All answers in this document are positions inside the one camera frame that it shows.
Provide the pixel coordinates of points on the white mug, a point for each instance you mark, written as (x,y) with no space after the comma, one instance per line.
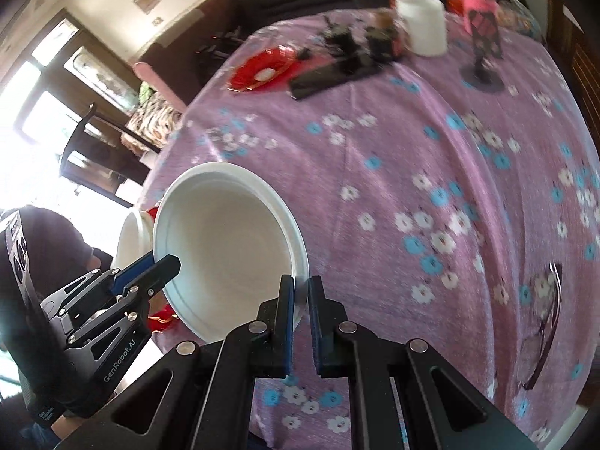
(422,28)

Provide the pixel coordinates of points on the person's dark clothing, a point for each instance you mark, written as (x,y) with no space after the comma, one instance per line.
(65,239)

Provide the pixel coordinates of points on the black remote control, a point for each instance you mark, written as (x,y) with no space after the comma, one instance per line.
(328,79)

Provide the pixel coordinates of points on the pink cushion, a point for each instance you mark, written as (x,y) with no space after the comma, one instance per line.
(154,79)

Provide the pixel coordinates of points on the dark wooden chair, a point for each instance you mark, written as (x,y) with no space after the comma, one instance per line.
(108,159)

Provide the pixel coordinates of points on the person's left forearm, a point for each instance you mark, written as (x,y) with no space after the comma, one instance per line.
(65,431)

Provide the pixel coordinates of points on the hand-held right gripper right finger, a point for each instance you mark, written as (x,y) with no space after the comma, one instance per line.
(315,337)

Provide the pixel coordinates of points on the purple floral tablecloth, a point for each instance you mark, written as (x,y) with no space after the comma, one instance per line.
(398,150)

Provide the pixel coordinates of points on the patterned cloth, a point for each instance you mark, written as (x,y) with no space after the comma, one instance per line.
(150,119)

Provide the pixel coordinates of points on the large white bowl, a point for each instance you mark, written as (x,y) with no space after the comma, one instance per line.
(225,243)

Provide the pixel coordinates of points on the red plate with gold rim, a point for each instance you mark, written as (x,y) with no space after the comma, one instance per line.
(253,68)
(161,323)

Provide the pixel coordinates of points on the pink patterned bottle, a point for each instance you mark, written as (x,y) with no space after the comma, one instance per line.
(483,23)

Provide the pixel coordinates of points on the dark framed glass door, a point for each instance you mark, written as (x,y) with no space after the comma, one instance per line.
(42,103)

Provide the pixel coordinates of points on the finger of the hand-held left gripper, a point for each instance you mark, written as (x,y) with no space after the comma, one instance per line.
(133,269)
(161,269)

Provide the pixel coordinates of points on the clear plastic bag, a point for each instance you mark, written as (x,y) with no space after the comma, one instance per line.
(520,18)

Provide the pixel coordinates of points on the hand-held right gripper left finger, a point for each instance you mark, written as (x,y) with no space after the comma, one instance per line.
(289,347)

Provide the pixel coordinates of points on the eyeglasses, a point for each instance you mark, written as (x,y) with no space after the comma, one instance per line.
(557,290)

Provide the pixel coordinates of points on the brown wall plate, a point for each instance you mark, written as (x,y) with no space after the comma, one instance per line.
(146,1)

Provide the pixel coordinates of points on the small brown jar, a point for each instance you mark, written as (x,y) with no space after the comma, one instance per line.
(384,21)

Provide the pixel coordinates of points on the brown armchair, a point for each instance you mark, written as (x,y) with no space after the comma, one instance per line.
(197,37)

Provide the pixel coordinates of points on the small dark object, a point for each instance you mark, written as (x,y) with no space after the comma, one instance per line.
(380,46)
(338,40)

